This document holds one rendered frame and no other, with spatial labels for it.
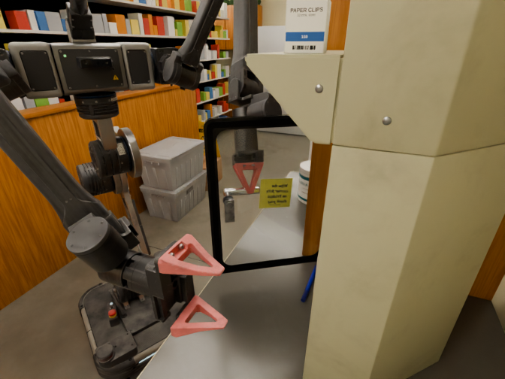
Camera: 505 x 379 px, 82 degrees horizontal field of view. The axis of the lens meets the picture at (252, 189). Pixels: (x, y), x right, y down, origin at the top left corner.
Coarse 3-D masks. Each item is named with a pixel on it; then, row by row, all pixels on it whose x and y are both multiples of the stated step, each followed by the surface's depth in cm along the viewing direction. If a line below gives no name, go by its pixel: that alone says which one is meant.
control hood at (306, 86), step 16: (256, 64) 35; (272, 64) 34; (288, 64) 33; (304, 64) 33; (320, 64) 32; (336, 64) 31; (272, 80) 35; (288, 80) 34; (304, 80) 33; (320, 80) 33; (336, 80) 32; (288, 96) 35; (304, 96) 34; (320, 96) 33; (336, 96) 33; (288, 112) 36; (304, 112) 35; (320, 112) 34; (336, 112) 34; (304, 128) 36; (320, 128) 35
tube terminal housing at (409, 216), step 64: (384, 0) 28; (448, 0) 26; (384, 64) 30; (448, 64) 28; (384, 128) 32; (448, 128) 30; (384, 192) 35; (448, 192) 35; (320, 256) 43; (384, 256) 39; (448, 256) 42; (320, 320) 48; (384, 320) 43; (448, 320) 52
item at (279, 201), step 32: (288, 128) 61; (224, 160) 62; (256, 160) 63; (288, 160) 64; (320, 160) 66; (224, 192) 65; (256, 192) 66; (288, 192) 68; (320, 192) 70; (224, 224) 69; (256, 224) 70; (288, 224) 72; (320, 224) 74; (224, 256) 73; (256, 256) 75; (288, 256) 77
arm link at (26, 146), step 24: (0, 96) 40; (0, 120) 40; (24, 120) 43; (0, 144) 41; (24, 144) 42; (24, 168) 42; (48, 168) 43; (48, 192) 44; (72, 192) 45; (72, 216) 45; (96, 216) 47
